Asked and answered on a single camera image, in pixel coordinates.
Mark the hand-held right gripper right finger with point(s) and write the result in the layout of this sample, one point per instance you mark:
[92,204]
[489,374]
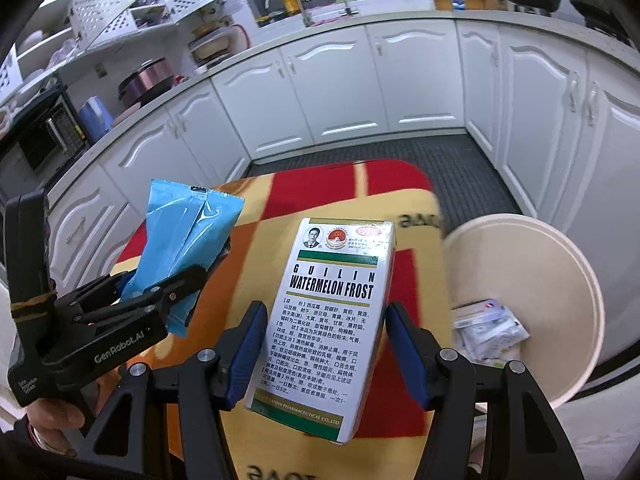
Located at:
[410,355]

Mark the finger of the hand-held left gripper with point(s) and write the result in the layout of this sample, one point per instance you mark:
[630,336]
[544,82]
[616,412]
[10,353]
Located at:
[85,292]
[170,285]

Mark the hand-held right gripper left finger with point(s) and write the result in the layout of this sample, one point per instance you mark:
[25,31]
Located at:
[245,355]

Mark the blue foil packet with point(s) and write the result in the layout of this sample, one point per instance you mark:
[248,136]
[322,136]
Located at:
[185,225]

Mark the white green medicine box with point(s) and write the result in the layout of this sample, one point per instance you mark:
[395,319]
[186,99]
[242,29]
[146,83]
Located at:
[320,320]

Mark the white plastic pouch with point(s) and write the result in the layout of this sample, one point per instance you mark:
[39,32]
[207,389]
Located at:
[500,337]

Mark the cream plastic bin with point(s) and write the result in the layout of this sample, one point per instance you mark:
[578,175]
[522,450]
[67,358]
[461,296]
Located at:
[525,260]

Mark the person's left hand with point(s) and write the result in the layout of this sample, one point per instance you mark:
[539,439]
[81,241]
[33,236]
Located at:
[55,420]

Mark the black countertop oven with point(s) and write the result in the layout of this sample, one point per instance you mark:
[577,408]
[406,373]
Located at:
[40,145]

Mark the blue kettle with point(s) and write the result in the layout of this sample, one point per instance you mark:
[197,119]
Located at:
[94,120]

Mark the red yellow printed blanket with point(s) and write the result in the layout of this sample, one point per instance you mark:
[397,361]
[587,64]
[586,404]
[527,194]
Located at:
[395,185]

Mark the dark floor mat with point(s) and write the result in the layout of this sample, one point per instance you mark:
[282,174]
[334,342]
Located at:
[450,170]

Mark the pink metal pot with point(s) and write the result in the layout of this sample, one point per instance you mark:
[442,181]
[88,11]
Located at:
[147,82]

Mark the stack of beige pots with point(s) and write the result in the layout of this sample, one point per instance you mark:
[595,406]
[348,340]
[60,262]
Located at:
[210,45]

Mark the white kitchen cabinets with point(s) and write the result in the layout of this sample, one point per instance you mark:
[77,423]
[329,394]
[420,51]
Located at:
[340,85]

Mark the white perforated dish rack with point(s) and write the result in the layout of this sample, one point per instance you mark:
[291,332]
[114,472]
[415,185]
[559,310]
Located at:
[102,5]

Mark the metal faucet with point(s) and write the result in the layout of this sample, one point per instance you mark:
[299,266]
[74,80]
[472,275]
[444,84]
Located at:
[266,4]

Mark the yellow oil bottle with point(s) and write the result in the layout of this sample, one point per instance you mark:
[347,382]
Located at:
[292,6]

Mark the dark wok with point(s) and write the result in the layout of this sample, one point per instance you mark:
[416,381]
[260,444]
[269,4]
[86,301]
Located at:
[595,7]

